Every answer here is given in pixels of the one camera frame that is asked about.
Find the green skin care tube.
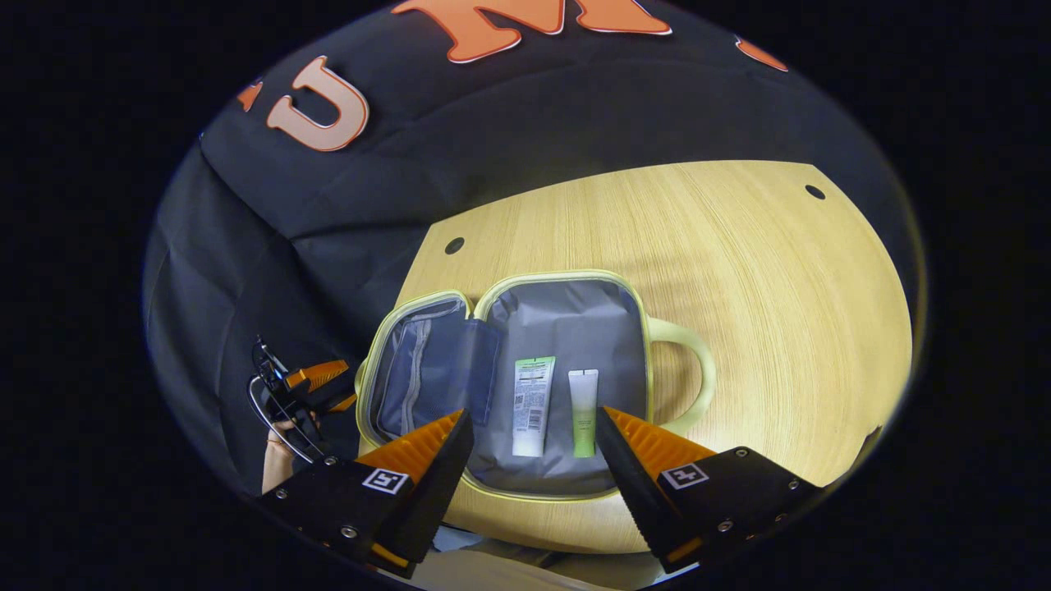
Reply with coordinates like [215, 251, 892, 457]
[567, 369, 600, 459]

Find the light green small suitcase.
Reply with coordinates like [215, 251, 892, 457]
[355, 269, 718, 504]

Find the white skin care tube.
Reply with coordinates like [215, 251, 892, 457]
[512, 355, 558, 459]

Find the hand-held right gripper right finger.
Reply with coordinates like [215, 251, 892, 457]
[596, 405, 825, 575]

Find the person's light clothing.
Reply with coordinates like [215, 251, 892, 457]
[402, 525, 658, 591]

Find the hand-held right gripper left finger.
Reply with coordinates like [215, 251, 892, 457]
[259, 409, 475, 580]

